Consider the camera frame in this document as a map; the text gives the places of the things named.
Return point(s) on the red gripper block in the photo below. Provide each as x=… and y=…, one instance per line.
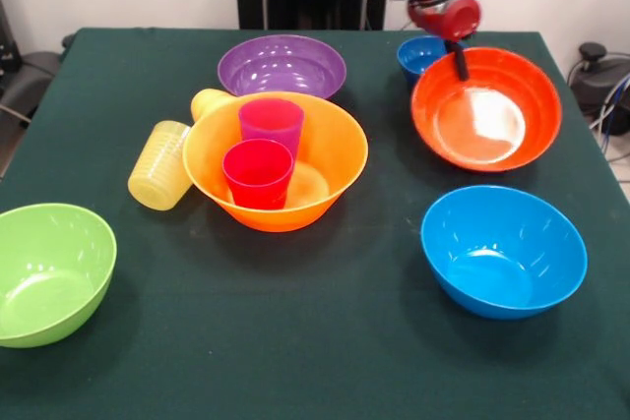
x=455, y=19

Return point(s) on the red plastic bowl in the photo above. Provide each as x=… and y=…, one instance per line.
x=492, y=95

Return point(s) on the large orange plastic bowl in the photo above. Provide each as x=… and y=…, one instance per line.
x=344, y=135

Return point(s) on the purple plastic cup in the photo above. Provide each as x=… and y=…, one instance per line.
x=270, y=120

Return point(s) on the pink plastic cup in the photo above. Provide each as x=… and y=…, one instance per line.
x=256, y=179

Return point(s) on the small dark blue bowl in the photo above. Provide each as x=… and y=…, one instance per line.
x=418, y=58

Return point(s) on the black office chair base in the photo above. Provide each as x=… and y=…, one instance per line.
x=600, y=80

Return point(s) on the purple plastic bowl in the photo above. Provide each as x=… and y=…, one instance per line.
x=280, y=66

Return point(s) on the light blue plastic bowl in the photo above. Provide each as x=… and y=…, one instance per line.
x=502, y=253

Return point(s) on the yellow plastic cup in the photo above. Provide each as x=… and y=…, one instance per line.
x=207, y=102

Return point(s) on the dark green table cloth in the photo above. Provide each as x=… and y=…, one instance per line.
x=295, y=331

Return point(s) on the pale yellow ribbed cup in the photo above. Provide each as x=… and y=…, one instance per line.
x=157, y=169

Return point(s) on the grey office chair base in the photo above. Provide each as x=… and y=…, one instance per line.
x=24, y=80

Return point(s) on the green plastic bowl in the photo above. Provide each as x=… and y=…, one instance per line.
x=49, y=272

